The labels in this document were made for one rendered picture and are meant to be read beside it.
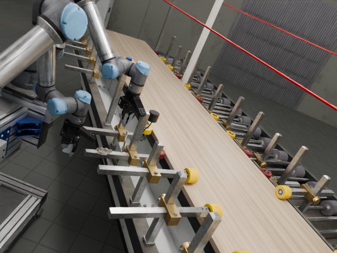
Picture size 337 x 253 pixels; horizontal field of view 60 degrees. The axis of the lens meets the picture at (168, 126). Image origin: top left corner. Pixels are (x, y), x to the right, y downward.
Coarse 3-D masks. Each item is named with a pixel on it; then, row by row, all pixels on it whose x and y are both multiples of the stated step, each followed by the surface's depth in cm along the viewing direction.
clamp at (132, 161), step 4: (128, 148) 166; (124, 152) 169; (128, 152) 164; (132, 152) 164; (136, 152) 166; (132, 156) 161; (128, 160) 162; (132, 160) 160; (136, 160) 161; (132, 164) 161; (136, 164) 162
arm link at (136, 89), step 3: (129, 84) 149; (132, 84) 147; (129, 87) 149; (132, 87) 147; (135, 87) 147; (138, 87) 147; (141, 87) 148; (132, 90) 148; (135, 90) 148; (138, 90) 148; (141, 90) 150; (138, 93) 150
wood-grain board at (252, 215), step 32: (160, 64) 334; (160, 96) 247; (192, 96) 279; (160, 128) 196; (192, 128) 216; (192, 160) 176; (224, 160) 191; (192, 192) 148; (224, 192) 159; (256, 192) 172; (224, 224) 136; (256, 224) 145; (288, 224) 156
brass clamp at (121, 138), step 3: (114, 126) 189; (117, 126) 186; (117, 129) 185; (120, 129) 185; (120, 132) 182; (120, 135) 179; (123, 135) 180; (117, 138) 182; (120, 138) 180; (123, 138) 181; (126, 138) 182; (120, 141) 181; (123, 141) 182
